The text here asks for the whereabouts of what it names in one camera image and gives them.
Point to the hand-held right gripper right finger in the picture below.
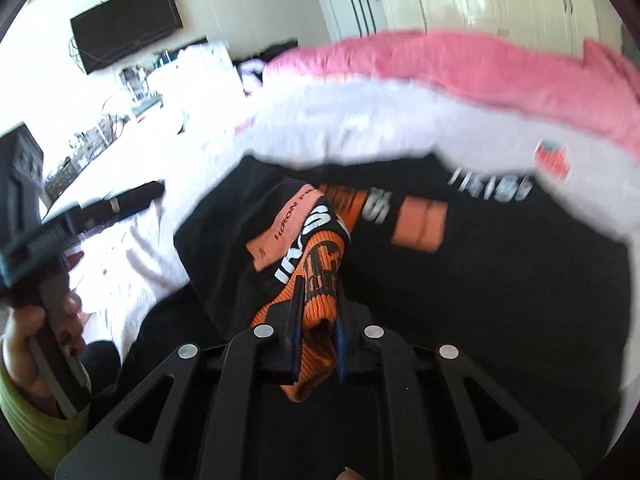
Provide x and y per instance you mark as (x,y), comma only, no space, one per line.
(342,347)

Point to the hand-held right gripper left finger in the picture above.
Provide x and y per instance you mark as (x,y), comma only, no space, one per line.
(299,327)

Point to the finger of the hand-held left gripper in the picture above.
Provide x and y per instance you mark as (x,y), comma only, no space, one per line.
(131,200)

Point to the orange and black sock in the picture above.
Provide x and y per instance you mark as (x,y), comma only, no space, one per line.
(315,265)

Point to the black printed shirt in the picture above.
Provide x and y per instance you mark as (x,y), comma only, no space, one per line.
(500,310)

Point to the person's left forearm green sleeve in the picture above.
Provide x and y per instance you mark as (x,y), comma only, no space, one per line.
(30,430)

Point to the dark and white clothes pile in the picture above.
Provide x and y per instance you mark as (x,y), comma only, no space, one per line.
(260,67)

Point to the person's left hand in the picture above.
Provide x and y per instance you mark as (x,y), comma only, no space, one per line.
(22,355)

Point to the person's right hand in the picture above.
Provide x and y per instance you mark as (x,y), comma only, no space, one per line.
(346,475)

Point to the cluttered desk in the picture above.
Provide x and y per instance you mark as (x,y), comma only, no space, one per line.
(95,135)

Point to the white plastic bag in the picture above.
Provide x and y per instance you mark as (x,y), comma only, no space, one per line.
(200,80)

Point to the printed lavender bed sheet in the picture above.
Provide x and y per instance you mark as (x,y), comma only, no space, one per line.
(380,120)

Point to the white door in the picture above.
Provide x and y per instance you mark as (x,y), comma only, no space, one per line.
(330,5)

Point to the pink fleece blanket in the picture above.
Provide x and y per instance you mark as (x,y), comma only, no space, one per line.
(475,70)

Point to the black wall television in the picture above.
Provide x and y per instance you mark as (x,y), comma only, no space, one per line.
(125,22)

